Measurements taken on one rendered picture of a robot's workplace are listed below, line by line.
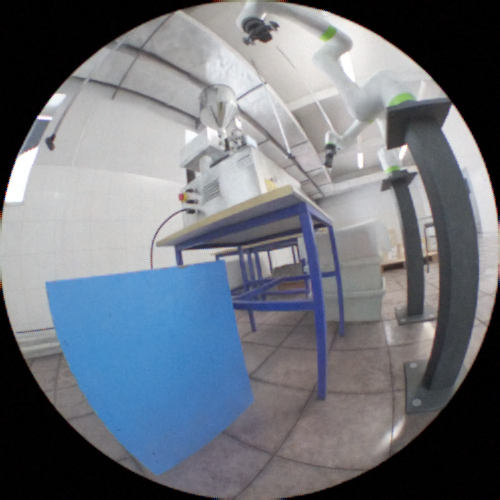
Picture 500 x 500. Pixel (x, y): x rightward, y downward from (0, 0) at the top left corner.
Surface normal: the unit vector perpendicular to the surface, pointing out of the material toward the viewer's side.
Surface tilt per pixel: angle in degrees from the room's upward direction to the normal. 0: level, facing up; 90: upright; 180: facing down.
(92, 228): 90
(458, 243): 90
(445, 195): 90
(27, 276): 90
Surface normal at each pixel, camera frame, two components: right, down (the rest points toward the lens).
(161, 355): 0.80, -0.17
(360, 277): -0.66, 0.18
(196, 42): 0.19, 0.98
